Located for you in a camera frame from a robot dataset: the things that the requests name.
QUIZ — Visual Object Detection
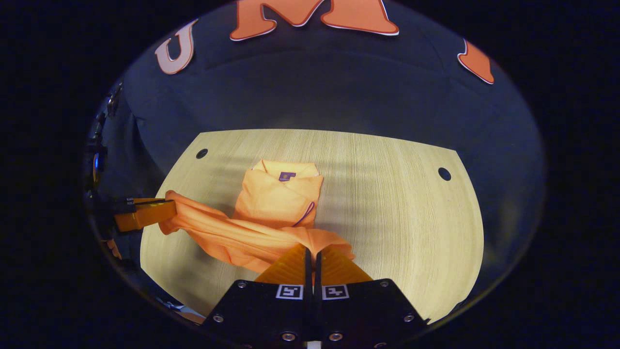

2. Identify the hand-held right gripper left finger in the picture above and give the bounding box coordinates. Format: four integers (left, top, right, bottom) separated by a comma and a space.
200, 244, 316, 349

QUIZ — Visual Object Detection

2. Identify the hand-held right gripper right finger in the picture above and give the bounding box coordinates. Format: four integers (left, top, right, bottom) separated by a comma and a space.
314, 245, 430, 349

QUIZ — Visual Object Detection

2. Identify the orange T-shirt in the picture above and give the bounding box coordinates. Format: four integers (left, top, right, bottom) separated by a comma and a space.
159, 159, 357, 275

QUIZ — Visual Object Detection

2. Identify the black backdrop cloth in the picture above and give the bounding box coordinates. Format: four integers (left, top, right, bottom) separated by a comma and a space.
83, 0, 548, 311

